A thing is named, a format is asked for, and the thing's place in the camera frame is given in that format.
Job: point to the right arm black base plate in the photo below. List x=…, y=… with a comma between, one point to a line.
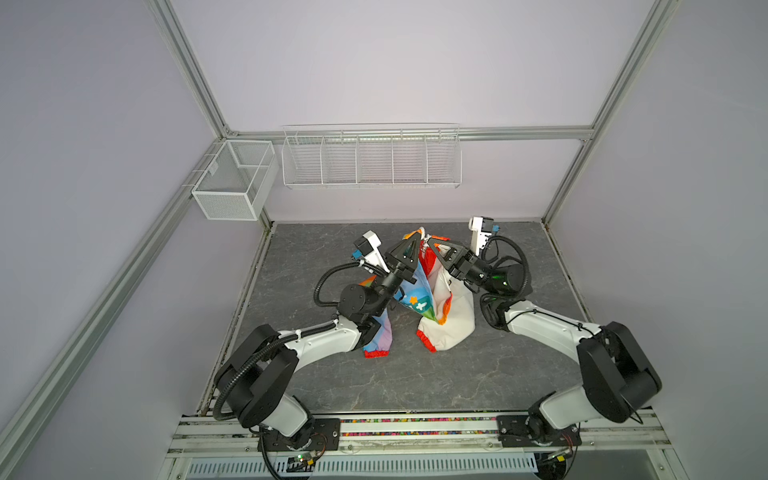
x=523, y=430

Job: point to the white vented cable duct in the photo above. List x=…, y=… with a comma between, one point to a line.
x=372, y=466

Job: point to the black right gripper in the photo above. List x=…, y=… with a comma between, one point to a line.
x=464, y=266

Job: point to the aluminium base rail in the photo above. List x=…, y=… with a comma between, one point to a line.
x=603, y=443

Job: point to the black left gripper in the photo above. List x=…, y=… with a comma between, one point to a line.
x=410, y=260

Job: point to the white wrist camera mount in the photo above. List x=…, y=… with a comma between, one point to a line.
x=482, y=228
x=367, y=249

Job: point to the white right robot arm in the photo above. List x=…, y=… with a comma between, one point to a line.
x=617, y=378

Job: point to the colourful rainbow kids jacket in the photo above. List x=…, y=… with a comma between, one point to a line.
x=445, y=304

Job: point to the white wire shelf basket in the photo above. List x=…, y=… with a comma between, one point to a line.
x=384, y=155

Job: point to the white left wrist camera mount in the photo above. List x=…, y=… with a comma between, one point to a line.
x=367, y=249

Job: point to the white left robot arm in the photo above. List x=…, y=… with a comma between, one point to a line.
x=252, y=382

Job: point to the white mesh box basket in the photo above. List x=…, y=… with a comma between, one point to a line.
x=236, y=182

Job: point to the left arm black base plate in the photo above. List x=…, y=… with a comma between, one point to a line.
x=317, y=435

